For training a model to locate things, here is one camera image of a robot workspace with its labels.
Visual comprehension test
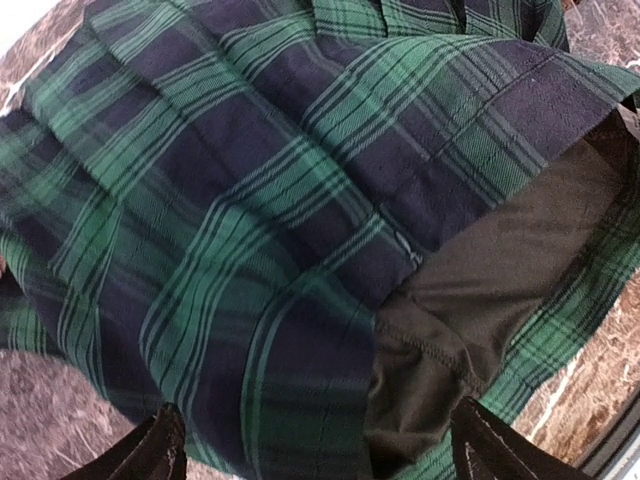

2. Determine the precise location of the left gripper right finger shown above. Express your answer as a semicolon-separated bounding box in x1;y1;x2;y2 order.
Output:
452;396;590;480

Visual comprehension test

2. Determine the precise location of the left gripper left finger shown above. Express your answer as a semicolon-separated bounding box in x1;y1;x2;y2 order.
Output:
63;403;187;480

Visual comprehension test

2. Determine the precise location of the dark green plaid garment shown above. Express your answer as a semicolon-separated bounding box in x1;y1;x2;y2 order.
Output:
1;1;639;479

